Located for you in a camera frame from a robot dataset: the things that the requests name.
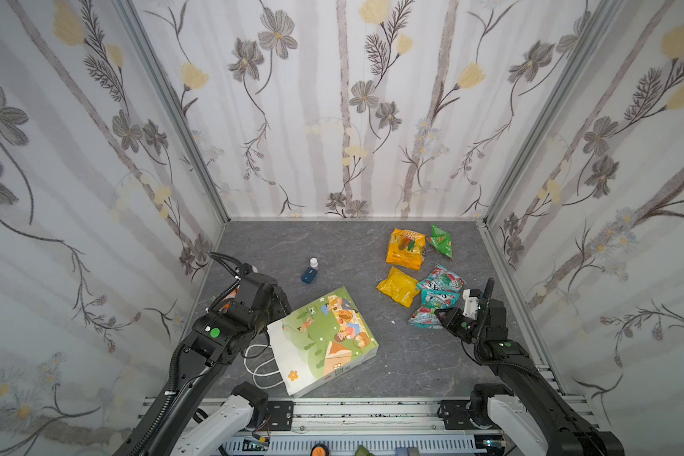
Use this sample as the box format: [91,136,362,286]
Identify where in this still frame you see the red green snack bag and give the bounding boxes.
[408,306,443,331]
[416,265,466,312]

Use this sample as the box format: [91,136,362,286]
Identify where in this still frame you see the white paper bag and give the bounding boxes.
[244,287,379,398]

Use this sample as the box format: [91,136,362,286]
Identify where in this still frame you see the large yellow snack bag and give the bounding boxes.
[377,267,420,308]

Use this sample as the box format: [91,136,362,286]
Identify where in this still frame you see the yellow mango gummy bag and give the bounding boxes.
[386,229,426,271]

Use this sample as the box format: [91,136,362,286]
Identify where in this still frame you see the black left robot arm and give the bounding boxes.
[116,252,291,455]

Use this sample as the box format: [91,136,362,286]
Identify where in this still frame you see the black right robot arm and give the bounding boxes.
[434,279,625,455]

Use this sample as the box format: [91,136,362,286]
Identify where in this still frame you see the small blue bottle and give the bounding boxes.
[301,258,319,284]

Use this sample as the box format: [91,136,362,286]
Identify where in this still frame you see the orange button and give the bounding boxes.
[311,444,330,456]

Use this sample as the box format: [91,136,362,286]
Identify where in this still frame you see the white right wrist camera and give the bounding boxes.
[462,289,482,320]

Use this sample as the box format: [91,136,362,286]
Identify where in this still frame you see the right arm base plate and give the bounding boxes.
[437,399,492,431]

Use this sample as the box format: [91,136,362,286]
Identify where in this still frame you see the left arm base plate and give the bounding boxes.
[248,401,295,434]

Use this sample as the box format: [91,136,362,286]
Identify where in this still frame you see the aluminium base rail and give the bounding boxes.
[130,397,611,456]

